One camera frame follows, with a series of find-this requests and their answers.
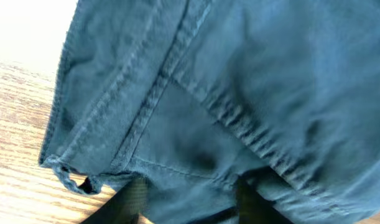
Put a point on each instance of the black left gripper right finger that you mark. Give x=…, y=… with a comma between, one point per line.
x=253, y=209

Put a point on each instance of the navy blue denim shorts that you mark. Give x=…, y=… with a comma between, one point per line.
x=192, y=95

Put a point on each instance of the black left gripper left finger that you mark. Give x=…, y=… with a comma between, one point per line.
x=124, y=207

